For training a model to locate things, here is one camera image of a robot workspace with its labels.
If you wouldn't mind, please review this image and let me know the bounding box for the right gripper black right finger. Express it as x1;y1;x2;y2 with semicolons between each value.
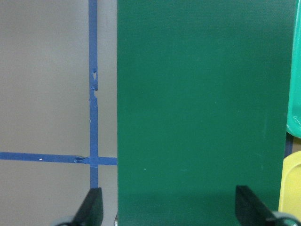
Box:
235;186;276;226

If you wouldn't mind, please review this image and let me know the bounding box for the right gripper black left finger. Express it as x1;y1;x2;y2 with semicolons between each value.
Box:
72;187;103;226

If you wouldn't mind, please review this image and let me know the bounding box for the yellow plastic tray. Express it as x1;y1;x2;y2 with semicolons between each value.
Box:
278;151;301;221

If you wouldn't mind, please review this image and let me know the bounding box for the green plastic tray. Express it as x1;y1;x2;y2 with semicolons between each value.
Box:
286;0;301;138

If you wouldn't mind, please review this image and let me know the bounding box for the green conveyor belt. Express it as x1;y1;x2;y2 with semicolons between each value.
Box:
117;0;297;226

